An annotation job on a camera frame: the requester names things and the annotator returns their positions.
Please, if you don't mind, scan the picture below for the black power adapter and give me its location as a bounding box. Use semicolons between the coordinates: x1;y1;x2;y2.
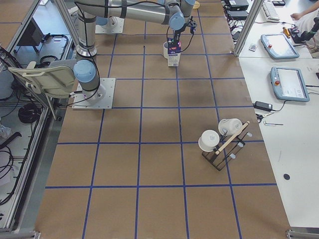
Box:
253;101;273;112

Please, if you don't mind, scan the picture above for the teach pendant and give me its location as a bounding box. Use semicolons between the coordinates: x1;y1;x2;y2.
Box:
270;67;310;102
261;33;300;59

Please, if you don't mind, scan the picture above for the lower teach pendant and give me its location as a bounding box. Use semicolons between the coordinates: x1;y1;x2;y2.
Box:
270;67;310;102

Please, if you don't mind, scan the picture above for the allen key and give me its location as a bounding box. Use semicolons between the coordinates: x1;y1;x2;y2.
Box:
263;121;283;126

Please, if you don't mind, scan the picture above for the upper teach pendant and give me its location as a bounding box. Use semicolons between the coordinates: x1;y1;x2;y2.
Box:
261;33;300;59

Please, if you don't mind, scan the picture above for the white HOME mug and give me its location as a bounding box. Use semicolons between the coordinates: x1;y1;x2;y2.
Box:
163;41;168;59

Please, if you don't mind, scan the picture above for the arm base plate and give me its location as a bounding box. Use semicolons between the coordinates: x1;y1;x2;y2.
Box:
71;78;116;110
95;16;124;34

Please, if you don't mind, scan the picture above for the aluminium frame post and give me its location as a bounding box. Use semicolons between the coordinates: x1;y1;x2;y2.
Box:
233;0;264;57

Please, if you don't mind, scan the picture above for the grey office chair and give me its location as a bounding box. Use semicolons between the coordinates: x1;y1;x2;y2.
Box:
8;59;76;99

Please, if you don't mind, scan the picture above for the white keyboard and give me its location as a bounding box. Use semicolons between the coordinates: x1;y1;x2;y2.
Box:
261;0;280;22

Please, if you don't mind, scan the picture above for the person hand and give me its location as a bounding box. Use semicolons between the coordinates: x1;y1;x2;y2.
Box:
290;13;303;20

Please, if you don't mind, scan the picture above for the blue white milk carton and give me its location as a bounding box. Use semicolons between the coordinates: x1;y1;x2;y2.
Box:
167;38;181;67

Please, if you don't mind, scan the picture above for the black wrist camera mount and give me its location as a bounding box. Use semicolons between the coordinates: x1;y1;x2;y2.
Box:
185;16;197;35

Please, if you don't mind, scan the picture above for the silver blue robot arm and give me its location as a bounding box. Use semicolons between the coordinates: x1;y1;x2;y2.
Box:
73;0;197;104

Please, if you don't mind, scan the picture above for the black wire mug rack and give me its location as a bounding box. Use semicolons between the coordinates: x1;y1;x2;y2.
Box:
201;121;252;171

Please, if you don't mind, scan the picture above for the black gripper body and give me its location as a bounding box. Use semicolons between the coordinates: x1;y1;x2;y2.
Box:
171;26;185;46

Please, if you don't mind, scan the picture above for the white cup on rack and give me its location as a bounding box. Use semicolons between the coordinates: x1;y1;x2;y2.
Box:
198;129;220;152

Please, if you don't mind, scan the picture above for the white mug on rack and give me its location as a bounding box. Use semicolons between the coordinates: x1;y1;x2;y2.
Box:
218;119;242;136

